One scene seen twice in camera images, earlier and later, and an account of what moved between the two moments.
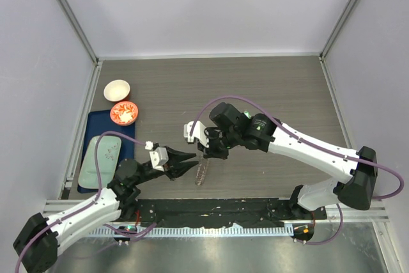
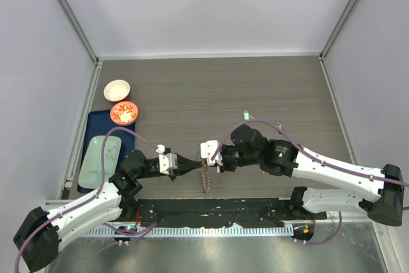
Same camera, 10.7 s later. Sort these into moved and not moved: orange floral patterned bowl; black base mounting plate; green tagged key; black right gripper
Moved: black right gripper
Not moved: green tagged key; orange floral patterned bowl; black base mounting plate
